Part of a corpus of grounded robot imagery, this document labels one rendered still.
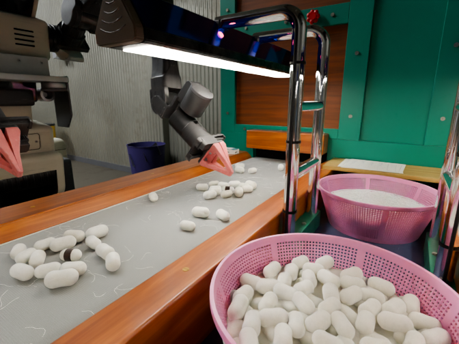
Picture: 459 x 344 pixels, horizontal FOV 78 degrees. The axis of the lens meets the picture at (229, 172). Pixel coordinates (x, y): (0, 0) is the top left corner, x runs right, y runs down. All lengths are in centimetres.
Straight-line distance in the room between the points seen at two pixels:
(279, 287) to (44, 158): 88
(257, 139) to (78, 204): 68
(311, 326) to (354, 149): 78
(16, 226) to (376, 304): 57
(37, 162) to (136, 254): 67
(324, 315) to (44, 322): 30
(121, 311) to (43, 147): 86
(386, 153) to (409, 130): 9
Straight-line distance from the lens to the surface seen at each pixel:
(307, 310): 37
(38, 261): 49
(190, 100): 66
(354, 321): 38
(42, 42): 114
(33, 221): 63
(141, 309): 33
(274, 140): 106
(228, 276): 39
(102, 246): 47
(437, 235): 67
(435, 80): 103
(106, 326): 32
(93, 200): 68
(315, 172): 66
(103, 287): 42
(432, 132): 103
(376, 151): 104
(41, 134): 112
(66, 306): 41
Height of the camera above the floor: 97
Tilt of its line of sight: 14 degrees down
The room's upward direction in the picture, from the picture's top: straight up
